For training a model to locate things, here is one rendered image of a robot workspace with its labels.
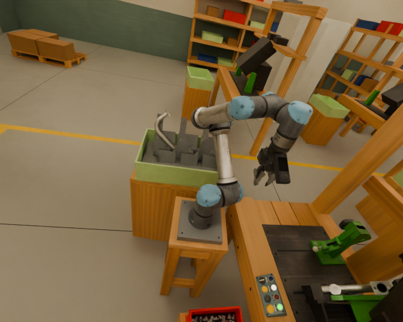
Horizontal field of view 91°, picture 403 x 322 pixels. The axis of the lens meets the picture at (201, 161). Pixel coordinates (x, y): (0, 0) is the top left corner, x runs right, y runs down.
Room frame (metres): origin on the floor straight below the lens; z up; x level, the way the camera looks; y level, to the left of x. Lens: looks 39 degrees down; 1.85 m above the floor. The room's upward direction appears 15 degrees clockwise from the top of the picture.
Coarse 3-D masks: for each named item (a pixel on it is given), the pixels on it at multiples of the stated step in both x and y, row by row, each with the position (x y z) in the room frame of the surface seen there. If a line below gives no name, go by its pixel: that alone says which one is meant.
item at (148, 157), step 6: (150, 144) 1.25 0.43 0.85; (150, 150) 1.18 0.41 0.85; (144, 156) 1.10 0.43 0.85; (150, 156) 1.12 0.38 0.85; (156, 156) 1.13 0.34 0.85; (150, 162) 1.05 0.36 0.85; (156, 162) 1.06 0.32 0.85; (162, 162) 1.08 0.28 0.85; (198, 162) 1.19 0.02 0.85; (192, 168) 1.10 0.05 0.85; (198, 168) 1.12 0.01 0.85; (204, 168) 1.14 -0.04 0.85; (210, 168) 1.16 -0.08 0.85
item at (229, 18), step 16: (240, 0) 6.82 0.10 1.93; (256, 0) 6.96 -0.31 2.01; (288, 0) 7.20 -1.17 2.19; (208, 16) 6.70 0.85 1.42; (224, 16) 6.87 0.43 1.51; (240, 16) 6.93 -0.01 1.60; (192, 32) 6.62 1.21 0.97; (208, 32) 7.16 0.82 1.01; (240, 32) 7.35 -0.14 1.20; (272, 32) 7.12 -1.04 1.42; (224, 48) 6.80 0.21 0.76; (240, 48) 6.94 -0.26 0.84; (208, 64) 6.71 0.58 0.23; (224, 64) 6.93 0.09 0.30
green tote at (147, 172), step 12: (144, 144) 1.15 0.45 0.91; (144, 168) 0.91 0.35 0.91; (156, 168) 0.92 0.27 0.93; (168, 168) 0.94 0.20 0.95; (180, 168) 0.95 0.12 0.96; (144, 180) 0.91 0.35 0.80; (156, 180) 0.92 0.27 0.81; (168, 180) 0.94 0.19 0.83; (180, 180) 0.96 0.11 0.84; (192, 180) 0.98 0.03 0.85; (204, 180) 0.99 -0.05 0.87; (216, 180) 1.01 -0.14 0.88
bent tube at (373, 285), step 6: (372, 282) 0.38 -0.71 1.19; (378, 282) 0.38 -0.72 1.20; (384, 282) 0.38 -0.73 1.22; (324, 288) 0.41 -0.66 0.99; (342, 288) 0.41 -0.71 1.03; (348, 288) 0.41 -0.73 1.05; (354, 288) 0.41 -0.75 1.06; (360, 288) 0.41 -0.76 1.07; (366, 288) 0.40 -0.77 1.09; (372, 288) 0.36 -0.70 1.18; (378, 288) 0.40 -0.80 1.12; (384, 288) 0.38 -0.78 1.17; (378, 294) 0.35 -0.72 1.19; (384, 294) 0.35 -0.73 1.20
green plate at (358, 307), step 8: (344, 296) 0.34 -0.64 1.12; (352, 296) 0.33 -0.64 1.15; (360, 296) 0.32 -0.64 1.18; (368, 296) 0.31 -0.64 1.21; (376, 296) 0.31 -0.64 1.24; (384, 296) 0.30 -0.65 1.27; (352, 304) 0.32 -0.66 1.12; (360, 304) 0.31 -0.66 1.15; (368, 304) 0.30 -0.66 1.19; (376, 304) 0.30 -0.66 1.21; (360, 312) 0.29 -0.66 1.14; (360, 320) 0.27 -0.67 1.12; (368, 320) 0.27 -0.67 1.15
